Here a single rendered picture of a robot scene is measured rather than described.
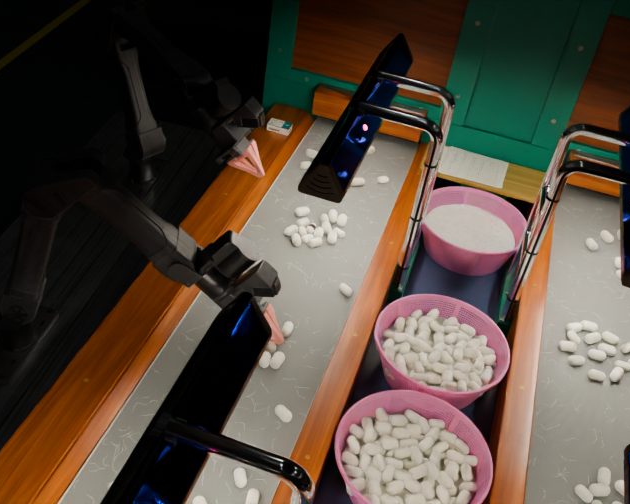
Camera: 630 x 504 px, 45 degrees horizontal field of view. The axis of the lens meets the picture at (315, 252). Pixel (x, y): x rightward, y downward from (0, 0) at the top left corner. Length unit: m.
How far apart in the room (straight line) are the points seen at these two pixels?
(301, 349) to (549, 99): 0.95
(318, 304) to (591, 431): 0.57
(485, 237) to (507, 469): 0.68
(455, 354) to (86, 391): 0.69
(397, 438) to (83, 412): 0.53
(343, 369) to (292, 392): 0.10
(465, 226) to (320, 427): 0.75
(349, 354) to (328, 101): 0.84
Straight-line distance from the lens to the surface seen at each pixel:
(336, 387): 1.38
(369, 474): 1.32
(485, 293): 1.80
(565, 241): 1.94
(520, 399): 1.47
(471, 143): 2.10
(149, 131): 1.88
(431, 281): 1.79
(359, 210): 1.84
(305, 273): 1.63
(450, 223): 1.88
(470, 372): 1.54
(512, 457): 1.38
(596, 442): 1.50
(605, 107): 2.05
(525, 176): 2.07
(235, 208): 1.75
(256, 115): 1.62
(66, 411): 1.34
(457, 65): 2.01
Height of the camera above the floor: 1.80
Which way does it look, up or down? 39 degrees down
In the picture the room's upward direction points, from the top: 10 degrees clockwise
